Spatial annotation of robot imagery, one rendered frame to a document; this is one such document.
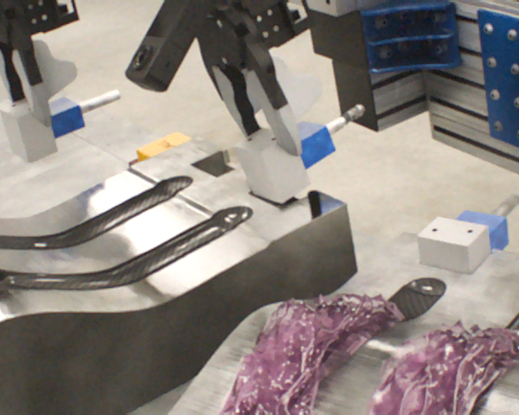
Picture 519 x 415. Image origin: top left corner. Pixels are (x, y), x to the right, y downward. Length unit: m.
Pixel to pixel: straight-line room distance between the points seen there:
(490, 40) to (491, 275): 0.54
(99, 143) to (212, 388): 0.74
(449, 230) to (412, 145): 2.27
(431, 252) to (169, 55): 0.28
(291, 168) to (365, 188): 2.00
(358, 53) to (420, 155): 1.66
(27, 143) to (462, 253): 0.50
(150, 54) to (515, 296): 0.36
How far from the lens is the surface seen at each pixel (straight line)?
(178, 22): 0.95
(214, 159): 1.15
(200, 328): 0.95
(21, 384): 0.89
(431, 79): 1.55
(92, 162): 1.44
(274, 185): 1.00
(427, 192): 2.94
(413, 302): 0.92
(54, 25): 1.19
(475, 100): 1.49
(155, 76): 0.94
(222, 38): 0.97
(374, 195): 2.97
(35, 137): 1.20
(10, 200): 1.40
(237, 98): 1.03
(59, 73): 1.18
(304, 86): 0.99
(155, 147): 1.34
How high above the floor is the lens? 1.35
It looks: 26 degrees down
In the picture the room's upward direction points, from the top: 12 degrees counter-clockwise
